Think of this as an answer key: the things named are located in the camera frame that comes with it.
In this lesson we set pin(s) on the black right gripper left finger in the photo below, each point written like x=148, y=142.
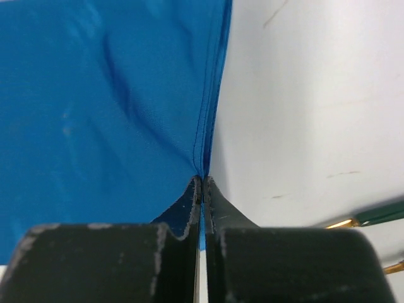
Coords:
x=111, y=262

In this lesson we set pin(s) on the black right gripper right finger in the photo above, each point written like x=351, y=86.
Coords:
x=248, y=263

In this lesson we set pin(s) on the blue cloth napkin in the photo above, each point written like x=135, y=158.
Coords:
x=107, y=108

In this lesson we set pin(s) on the gold spoon green handle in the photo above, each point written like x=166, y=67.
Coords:
x=395, y=268

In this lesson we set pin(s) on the gold fork green handle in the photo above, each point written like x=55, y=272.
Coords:
x=383, y=213

